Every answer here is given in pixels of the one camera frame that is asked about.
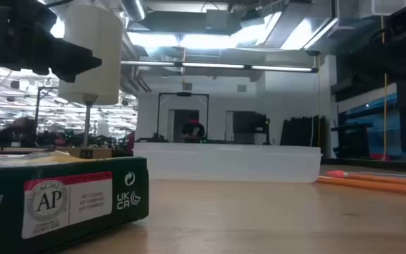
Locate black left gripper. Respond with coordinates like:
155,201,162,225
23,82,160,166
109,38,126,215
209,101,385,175
0,0,103,84

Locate orange pencil with pink eraser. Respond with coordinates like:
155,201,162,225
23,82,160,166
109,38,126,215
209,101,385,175
326,170,406,188

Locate white shade lamp wooden base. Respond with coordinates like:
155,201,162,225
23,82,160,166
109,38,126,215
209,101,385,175
57,3,125,159

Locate person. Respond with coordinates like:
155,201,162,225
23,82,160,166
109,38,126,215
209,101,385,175
0,116,40,148
180,119,207,144

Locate yellow vertical pole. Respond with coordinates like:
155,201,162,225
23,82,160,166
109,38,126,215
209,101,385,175
380,13,390,162

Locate black equipment rack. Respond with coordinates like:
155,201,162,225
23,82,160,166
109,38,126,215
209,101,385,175
331,122,374,159

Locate long tube light bar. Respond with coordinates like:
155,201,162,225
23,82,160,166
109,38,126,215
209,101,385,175
120,60,319,74

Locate black curtain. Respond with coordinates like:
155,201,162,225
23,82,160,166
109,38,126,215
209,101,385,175
279,115,328,147

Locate clear plastic pencil box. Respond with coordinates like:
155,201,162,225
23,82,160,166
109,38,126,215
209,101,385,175
133,142,322,184

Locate black cabinet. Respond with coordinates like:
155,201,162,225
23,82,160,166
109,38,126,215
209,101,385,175
232,110,271,145

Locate thin black stand frame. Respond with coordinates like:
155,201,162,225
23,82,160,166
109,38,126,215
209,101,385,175
34,85,60,139

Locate black robot station frame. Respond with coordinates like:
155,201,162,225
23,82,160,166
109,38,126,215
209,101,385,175
156,92,210,143

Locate black aluminium table frame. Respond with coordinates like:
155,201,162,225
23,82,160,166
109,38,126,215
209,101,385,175
321,157,406,174

